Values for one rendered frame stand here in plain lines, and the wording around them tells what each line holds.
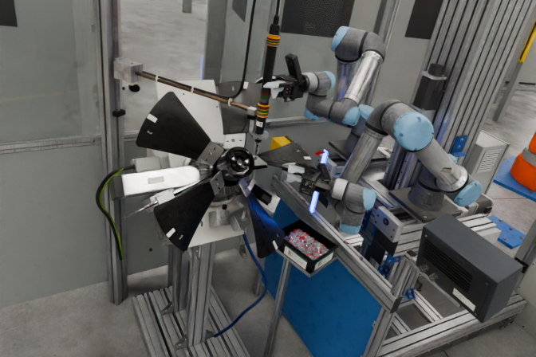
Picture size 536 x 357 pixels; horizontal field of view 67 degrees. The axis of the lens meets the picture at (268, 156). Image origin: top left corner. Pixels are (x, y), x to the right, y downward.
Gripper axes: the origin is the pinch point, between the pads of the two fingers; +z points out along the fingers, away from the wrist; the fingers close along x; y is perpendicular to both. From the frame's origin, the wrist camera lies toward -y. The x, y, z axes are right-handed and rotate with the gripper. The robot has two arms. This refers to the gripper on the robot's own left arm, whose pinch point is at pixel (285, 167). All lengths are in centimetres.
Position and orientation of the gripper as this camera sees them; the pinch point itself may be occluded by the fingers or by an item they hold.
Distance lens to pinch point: 155.7
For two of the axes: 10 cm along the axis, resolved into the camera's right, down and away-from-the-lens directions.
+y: -4.1, 4.7, -7.8
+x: -1.0, 8.3, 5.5
